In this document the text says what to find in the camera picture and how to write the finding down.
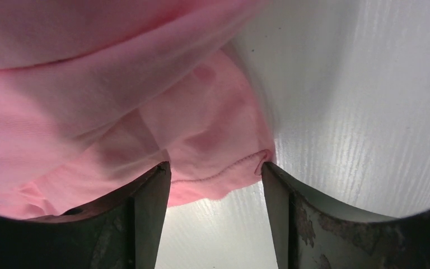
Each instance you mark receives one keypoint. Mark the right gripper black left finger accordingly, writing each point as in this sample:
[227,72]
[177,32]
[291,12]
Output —
[121,229]

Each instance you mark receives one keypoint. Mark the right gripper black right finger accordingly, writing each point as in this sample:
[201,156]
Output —
[313,230]

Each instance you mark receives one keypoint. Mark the pink t-shirt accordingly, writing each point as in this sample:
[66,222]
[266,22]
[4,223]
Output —
[95,93]

